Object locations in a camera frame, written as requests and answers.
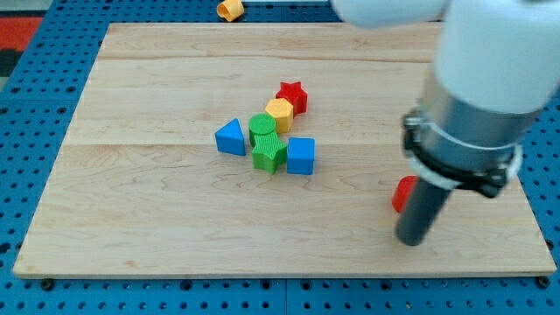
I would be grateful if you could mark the yellow hexagon block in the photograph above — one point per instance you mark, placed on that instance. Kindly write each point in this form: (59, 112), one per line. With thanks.
(282, 112)

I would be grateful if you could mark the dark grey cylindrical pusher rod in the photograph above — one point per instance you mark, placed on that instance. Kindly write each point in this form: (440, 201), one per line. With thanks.
(421, 210)

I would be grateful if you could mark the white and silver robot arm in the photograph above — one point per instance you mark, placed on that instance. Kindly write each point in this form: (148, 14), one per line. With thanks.
(495, 68)

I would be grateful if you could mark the red circle block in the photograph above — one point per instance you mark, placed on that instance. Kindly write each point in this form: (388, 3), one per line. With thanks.
(402, 192)

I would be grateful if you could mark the green circle block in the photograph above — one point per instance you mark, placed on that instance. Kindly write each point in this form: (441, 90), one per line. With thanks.
(260, 125)

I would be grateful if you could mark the light wooden board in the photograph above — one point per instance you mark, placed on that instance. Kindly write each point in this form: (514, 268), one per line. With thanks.
(139, 189)

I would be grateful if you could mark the blue cube block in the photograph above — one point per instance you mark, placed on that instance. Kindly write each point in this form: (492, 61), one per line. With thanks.
(301, 155)

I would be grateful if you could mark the yellow block off board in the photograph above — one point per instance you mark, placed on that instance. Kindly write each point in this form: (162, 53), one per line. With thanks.
(230, 10)

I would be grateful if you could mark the red star block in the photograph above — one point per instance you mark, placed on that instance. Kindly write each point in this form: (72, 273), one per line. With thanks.
(294, 94)

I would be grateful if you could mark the green star block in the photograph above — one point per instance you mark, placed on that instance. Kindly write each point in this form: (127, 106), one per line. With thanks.
(269, 152)

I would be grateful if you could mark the blue triangle block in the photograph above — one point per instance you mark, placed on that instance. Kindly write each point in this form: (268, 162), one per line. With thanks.
(230, 139)

